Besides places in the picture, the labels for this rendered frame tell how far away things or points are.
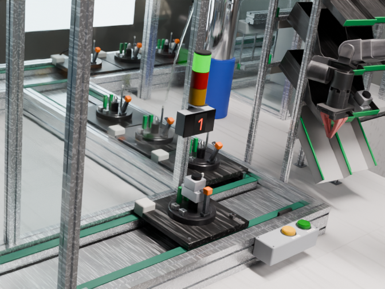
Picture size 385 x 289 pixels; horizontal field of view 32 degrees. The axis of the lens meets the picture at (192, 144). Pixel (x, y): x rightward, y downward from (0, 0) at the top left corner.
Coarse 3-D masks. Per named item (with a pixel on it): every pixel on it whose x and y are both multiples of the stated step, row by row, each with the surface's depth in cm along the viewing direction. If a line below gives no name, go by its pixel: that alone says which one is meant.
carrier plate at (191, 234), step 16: (160, 208) 196; (224, 208) 201; (160, 224) 188; (176, 224) 189; (208, 224) 191; (224, 224) 192; (240, 224) 193; (176, 240) 184; (192, 240) 182; (208, 240) 185
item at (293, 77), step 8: (288, 56) 224; (296, 56) 228; (280, 64) 228; (288, 64) 224; (296, 64) 221; (288, 72) 225; (296, 72) 221; (296, 80) 222; (312, 80) 229; (296, 88) 222; (312, 88) 226; (320, 88) 228; (328, 88) 228; (304, 96) 219; (312, 96) 223; (320, 96) 224; (312, 104) 217; (320, 120) 214
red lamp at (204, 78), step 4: (192, 72) 193; (196, 72) 192; (200, 72) 192; (208, 72) 193; (192, 76) 193; (196, 76) 192; (200, 76) 192; (204, 76) 192; (208, 76) 194; (192, 80) 193; (196, 80) 192; (200, 80) 192; (204, 80) 193; (192, 84) 193; (196, 84) 193; (200, 84) 193; (204, 84) 193; (196, 88) 193; (200, 88) 193; (204, 88) 194
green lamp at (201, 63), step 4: (196, 56) 190; (200, 56) 190; (204, 56) 189; (208, 56) 190; (196, 60) 191; (200, 60) 190; (204, 60) 190; (208, 60) 191; (192, 64) 192; (196, 64) 191; (200, 64) 190; (204, 64) 190; (208, 64) 191; (192, 68) 192; (196, 68) 191; (200, 68) 191; (204, 68) 191; (208, 68) 192; (204, 72) 192
